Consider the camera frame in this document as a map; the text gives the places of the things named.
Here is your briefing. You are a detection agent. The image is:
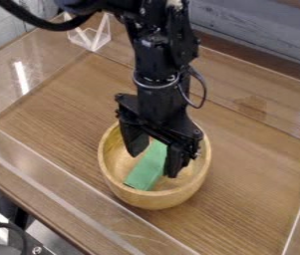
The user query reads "green rectangular block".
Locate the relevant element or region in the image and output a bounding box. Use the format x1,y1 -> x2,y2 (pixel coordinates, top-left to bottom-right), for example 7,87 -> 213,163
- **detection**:
123,140 -> 166,191

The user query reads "brown wooden bowl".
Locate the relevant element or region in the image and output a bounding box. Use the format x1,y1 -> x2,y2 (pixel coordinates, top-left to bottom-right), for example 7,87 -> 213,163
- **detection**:
98,123 -> 211,210

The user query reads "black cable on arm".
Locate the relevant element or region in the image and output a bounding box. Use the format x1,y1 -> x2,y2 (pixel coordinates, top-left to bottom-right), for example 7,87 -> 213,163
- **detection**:
0,0 -> 100,33

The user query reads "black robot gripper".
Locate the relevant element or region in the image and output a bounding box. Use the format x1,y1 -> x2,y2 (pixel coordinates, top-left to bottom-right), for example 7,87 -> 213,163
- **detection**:
115,75 -> 202,178

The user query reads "black cable lower left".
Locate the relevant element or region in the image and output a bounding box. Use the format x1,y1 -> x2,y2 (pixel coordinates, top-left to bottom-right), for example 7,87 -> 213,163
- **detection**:
0,223 -> 27,255

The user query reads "clear acrylic tray wall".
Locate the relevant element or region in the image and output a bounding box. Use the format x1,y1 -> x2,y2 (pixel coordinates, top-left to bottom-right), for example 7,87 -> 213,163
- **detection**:
0,130 -> 192,255

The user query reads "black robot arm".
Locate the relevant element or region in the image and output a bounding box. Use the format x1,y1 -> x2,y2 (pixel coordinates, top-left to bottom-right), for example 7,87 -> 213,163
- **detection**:
55,0 -> 202,178

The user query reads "clear acrylic corner bracket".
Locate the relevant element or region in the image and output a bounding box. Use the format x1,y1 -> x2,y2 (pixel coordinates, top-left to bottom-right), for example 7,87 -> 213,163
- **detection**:
67,13 -> 111,52

